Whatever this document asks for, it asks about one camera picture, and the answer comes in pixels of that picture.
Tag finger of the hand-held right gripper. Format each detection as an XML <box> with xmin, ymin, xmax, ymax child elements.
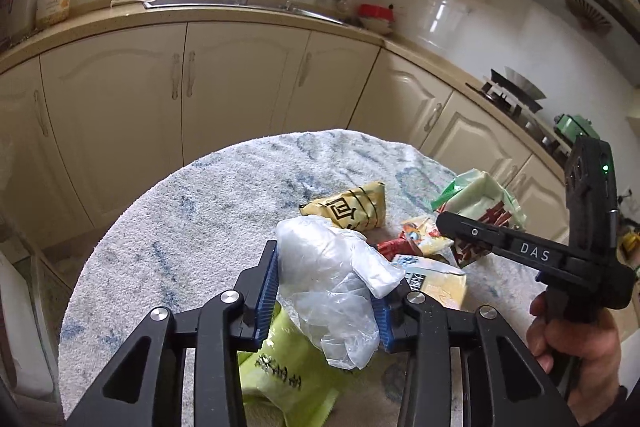
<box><xmin>436</xmin><ymin>210</ymin><xmax>572</xmax><ymax>276</ymax></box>

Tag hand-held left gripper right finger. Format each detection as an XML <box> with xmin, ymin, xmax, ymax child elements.
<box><xmin>372</xmin><ymin>289</ymin><xmax>566</xmax><ymax>427</ymax></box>

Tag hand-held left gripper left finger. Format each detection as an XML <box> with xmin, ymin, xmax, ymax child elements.
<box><xmin>65</xmin><ymin>239</ymin><xmax>279</xmax><ymax>427</ymax></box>

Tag green white snack packet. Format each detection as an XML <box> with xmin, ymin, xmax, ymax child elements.
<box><xmin>431</xmin><ymin>169</ymin><xmax>527</xmax><ymax>268</ymax></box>

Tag clear plastic bag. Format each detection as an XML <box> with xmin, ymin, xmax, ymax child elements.
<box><xmin>274</xmin><ymin>216</ymin><xmax>407</xmax><ymax>370</ymax></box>

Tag person's right hand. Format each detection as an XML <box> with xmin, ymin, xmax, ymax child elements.
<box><xmin>529</xmin><ymin>293</ymin><xmax>624</xmax><ymax>427</ymax></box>

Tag white blue snack packet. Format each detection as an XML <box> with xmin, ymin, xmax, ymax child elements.
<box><xmin>390</xmin><ymin>254</ymin><xmax>467</xmax><ymax>310</ymax></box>

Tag green electric pot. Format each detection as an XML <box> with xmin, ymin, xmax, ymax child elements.
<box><xmin>552</xmin><ymin>113</ymin><xmax>598</xmax><ymax>148</ymax></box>

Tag red white snack packet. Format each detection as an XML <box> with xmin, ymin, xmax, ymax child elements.
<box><xmin>375</xmin><ymin>216</ymin><xmax>453</xmax><ymax>258</ymax></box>

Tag lime green snack packet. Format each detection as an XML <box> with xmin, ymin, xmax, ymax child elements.
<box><xmin>237</xmin><ymin>307</ymin><xmax>351</xmax><ymax>427</ymax></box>

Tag round table with cloth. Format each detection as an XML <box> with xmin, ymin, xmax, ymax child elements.
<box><xmin>59</xmin><ymin>128</ymin><xmax>568</xmax><ymax>427</ymax></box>

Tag yellow snack packet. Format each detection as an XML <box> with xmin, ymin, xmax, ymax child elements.
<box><xmin>299</xmin><ymin>182</ymin><xmax>388</xmax><ymax>232</ymax></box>

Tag black gas stove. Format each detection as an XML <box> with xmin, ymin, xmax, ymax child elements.
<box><xmin>466</xmin><ymin>79</ymin><xmax>571</xmax><ymax>158</ymax></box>

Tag metal wok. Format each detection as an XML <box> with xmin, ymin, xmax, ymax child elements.
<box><xmin>502</xmin><ymin>67</ymin><xmax>548</xmax><ymax>100</ymax></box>

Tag cream lower kitchen cabinets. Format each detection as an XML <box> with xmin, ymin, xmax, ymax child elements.
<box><xmin>0</xmin><ymin>21</ymin><xmax>571</xmax><ymax>258</ymax></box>

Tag beige bowl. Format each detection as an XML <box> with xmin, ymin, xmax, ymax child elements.
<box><xmin>361</xmin><ymin>18</ymin><xmax>396</xmax><ymax>34</ymax></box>

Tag red bowl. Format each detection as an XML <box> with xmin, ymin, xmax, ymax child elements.
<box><xmin>357</xmin><ymin>4</ymin><xmax>398</xmax><ymax>22</ymax></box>

